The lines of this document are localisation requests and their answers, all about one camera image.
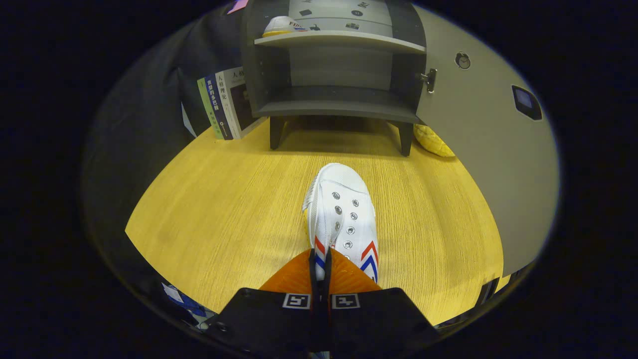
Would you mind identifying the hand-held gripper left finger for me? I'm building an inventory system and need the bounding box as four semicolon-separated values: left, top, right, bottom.
204;248;319;359

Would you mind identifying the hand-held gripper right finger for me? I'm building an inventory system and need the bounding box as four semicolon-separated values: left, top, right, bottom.
324;248;442;359

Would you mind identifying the white canvas shoe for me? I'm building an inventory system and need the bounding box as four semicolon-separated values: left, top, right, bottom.
262;16;309;38
302;163;379;285

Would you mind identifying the black cabinet door handle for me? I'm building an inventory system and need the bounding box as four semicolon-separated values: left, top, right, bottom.
476;277;500;306

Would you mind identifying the beige shoe cabinet door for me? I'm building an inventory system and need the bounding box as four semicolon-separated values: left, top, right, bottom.
411;5;560;277

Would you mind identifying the dark grey shoe cabinet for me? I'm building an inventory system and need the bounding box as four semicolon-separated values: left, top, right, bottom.
242;0;429;157

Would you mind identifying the blue white patterned cloth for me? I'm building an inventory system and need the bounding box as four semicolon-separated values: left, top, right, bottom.
162;283;217;330

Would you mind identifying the yellow plush toy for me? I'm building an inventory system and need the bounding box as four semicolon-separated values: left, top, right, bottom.
413;124;457;158

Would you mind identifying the white cover book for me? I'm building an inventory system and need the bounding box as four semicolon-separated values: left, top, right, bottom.
215;66;267;140

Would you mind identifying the dark blue spine book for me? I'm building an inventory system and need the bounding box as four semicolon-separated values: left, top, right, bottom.
204;73;235;141

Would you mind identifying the black backdrop cloth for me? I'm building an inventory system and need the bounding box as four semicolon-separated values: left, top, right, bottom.
82;0;250;320

